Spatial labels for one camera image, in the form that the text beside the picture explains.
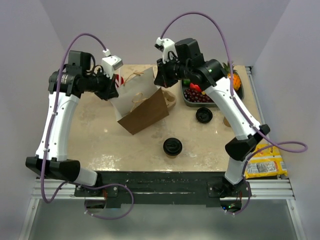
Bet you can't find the black coffee cup lid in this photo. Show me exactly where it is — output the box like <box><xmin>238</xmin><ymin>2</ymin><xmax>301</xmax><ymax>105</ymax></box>
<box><xmin>163</xmin><ymin>137</ymin><xmax>183</xmax><ymax>153</ymax></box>

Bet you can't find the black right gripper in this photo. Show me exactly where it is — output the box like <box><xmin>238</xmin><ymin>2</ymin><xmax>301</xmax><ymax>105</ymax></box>
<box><xmin>154</xmin><ymin>54</ymin><xmax>191</xmax><ymax>89</ymax></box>

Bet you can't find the bunch of dark red grapes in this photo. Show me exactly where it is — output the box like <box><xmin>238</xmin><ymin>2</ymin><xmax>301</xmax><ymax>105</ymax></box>
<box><xmin>183</xmin><ymin>88</ymin><xmax>213</xmax><ymax>103</ymax></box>

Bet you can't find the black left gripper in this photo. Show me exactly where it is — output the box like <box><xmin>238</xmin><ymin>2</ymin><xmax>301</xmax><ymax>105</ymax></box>
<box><xmin>83</xmin><ymin>67</ymin><xmax>119</xmax><ymax>101</ymax></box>

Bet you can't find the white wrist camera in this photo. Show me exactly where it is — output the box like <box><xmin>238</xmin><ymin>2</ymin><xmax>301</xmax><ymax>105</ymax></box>
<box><xmin>101</xmin><ymin>49</ymin><xmax>123</xmax><ymax>78</ymax></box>
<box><xmin>154</xmin><ymin>37</ymin><xmax>176</xmax><ymax>64</ymax></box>

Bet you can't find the red straw holder cup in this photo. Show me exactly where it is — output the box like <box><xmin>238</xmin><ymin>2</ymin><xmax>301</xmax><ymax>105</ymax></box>
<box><xmin>115</xmin><ymin>74</ymin><xmax>125</xmax><ymax>88</ymax></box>

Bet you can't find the yellow snack bag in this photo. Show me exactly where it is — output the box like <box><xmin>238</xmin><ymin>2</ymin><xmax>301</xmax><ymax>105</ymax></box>
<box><xmin>244</xmin><ymin>144</ymin><xmax>288</xmax><ymax>179</ymax></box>

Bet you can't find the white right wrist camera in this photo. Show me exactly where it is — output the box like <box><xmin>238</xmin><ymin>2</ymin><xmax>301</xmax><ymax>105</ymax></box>
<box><xmin>154</xmin><ymin>37</ymin><xmax>176</xmax><ymax>64</ymax></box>

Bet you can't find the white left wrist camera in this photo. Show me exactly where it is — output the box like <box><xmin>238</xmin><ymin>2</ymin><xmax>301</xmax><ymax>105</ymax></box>
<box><xmin>101</xmin><ymin>49</ymin><xmax>123</xmax><ymax>78</ymax></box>

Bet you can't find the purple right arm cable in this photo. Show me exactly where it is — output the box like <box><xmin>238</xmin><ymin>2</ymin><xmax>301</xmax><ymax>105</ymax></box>
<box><xmin>159</xmin><ymin>11</ymin><xmax>309</xmax><ymax>216</ymax></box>

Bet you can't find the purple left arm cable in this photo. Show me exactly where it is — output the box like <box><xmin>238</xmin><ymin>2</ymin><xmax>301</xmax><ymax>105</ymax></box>
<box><xmin>40</xmin><ymin>32</ymin><xmax>135</xmax><ymax>221</ymax></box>

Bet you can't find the brown paper coffee cup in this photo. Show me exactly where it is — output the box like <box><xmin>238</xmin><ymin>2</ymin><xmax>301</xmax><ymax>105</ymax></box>
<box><xmin>165</xmin><ymin>152</ymin><xmax>180</xmax><ymax>159</ymax></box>

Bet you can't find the brown paper bag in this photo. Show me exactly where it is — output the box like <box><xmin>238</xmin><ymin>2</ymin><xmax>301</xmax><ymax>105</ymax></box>
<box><xmin>109</xmin><ymin>67</ymin><xmax>169</xmax><ymax>135</ymax></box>

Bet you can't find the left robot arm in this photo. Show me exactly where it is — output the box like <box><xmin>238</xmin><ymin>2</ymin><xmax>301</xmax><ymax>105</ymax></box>
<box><xmin>25</xmin><ymin>50</ymin><xmax>123</xmax><ymax>196</ymax></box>

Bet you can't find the open brown paper cup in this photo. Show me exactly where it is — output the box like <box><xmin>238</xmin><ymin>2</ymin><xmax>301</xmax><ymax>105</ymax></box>
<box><xmin>223</xmin><ymin>117</ymin><xmax>231</xmax><ymax>128</ymax></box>

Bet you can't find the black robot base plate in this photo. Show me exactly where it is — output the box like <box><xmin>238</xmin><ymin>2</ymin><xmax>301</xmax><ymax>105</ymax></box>
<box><xmin>74</xmin><ymin>171</ymin><xmax>251</xmax><ymax>212</ymax></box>

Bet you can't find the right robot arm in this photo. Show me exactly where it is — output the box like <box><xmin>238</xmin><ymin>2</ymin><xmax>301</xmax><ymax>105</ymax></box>
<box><xmin>154</xmin><ymin>37</ymin><xmax>270</xmax><ymax>198</ymax></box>

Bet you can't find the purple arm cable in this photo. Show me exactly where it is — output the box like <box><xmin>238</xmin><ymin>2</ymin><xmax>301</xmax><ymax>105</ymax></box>
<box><xmin>40</xmin><ymin>32</ymin><xmax>135</xmax><ymax>221</ymax></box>
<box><xmin>159</xmin><ymin>11</ymin><xmax>309</xmax><ymax>216</ymax></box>

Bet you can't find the aluminium frame rail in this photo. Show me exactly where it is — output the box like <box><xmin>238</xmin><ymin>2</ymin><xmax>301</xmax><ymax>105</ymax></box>
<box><xmin>31</xmin><ymin>179</ymin><xmax>295</xmax><ymax>200</ymax></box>

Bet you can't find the grey fruit tray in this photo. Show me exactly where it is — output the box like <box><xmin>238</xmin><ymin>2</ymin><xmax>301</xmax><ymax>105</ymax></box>
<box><xmin>181</xmin><ymin>79</ymin><xmax>245</xmax><ymax>108</ymax></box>

